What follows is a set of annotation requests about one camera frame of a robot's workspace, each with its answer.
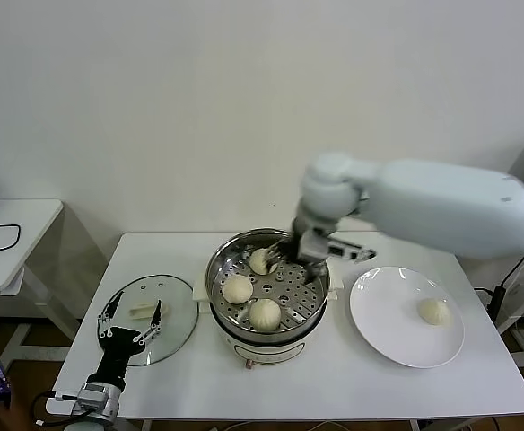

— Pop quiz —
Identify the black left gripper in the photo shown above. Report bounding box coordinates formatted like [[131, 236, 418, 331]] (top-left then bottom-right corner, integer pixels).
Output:
[[86, 290, 163, 387]]

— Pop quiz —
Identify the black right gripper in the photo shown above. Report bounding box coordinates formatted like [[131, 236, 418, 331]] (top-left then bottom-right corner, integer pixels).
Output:
[[263, 223, 326, 286]]

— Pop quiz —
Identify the white steamed baozi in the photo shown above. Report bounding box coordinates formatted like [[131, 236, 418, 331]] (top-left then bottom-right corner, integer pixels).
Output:
[[417, 298, 452, 328], [248, 298, 284, 332], [221, 274, 254, 304], [249, 249, 279, 276]]

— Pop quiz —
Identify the glass pot lid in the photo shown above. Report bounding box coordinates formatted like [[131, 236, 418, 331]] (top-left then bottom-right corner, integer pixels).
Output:
[[96, 274, 200, 367]]

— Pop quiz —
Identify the steel steamer basket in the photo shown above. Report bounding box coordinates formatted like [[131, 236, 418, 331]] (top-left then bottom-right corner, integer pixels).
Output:
[[204, 227, 330, 336]]

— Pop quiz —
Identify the person's hand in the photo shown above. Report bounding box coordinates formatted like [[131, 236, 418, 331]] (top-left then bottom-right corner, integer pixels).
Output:
[[0, 388, 34, 431]]

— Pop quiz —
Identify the white electric cooker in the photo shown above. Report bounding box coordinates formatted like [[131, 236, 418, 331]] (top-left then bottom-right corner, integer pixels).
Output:
[[191, 259, 343, 372]]

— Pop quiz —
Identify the white round plate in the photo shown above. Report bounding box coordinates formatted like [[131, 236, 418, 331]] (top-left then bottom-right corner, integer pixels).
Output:
[[349, 267, 465, 369]]

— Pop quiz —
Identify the white side table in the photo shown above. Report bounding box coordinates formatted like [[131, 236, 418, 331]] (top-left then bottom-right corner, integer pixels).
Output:
[[0, 198, 83, 390]]

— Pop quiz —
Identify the white height-adjustable desk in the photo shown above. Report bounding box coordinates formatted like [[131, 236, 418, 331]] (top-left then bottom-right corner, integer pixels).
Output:
[[497, 255, 524, 383]]

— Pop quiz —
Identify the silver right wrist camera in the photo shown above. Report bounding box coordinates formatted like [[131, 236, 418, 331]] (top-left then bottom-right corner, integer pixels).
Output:
[[300, 228, 377, 264]]

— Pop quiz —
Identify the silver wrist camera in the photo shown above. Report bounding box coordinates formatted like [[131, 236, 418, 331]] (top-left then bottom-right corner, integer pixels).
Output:
[[300, 228, 377, 264], [46, 381, 111, 413]]

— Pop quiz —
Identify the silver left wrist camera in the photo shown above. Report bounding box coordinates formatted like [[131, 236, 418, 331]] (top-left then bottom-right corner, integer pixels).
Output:
[[46, 381, 111, 413]]

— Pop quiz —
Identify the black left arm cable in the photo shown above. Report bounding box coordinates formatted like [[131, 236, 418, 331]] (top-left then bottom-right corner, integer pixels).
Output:
[[30, 390, 88, 427]]

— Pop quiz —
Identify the black cable with plug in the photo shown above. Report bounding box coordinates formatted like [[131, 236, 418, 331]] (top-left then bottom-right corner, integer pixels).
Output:
[[475, 258, 524, 336]]

